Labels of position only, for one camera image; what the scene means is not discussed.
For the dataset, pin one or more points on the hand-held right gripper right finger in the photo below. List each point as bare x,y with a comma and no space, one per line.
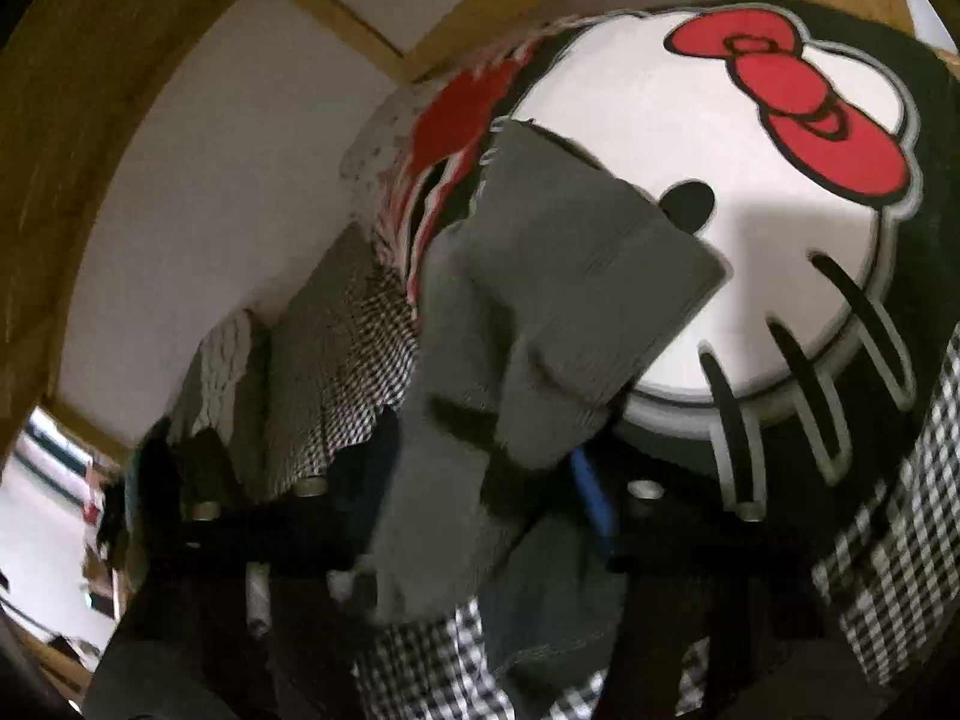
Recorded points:
594,499

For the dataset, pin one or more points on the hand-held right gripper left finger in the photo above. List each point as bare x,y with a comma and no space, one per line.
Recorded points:
262,532

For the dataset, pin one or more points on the grey knit garment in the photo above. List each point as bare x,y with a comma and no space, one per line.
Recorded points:
525,300

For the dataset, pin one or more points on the dark teal stitched cloth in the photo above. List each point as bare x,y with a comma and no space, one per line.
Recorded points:
547,615

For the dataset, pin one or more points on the beige knit cloth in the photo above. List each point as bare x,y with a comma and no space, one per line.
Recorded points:
217,375

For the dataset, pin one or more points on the grey fine check shirt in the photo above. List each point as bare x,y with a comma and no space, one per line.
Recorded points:
337,360

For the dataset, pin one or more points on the black white checkered cloth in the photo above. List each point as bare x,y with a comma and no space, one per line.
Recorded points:
892,540

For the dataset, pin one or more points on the black cat print garment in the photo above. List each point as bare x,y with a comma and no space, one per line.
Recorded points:
750,187

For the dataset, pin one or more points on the red white printed cloth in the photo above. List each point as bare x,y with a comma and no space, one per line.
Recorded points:
442,127

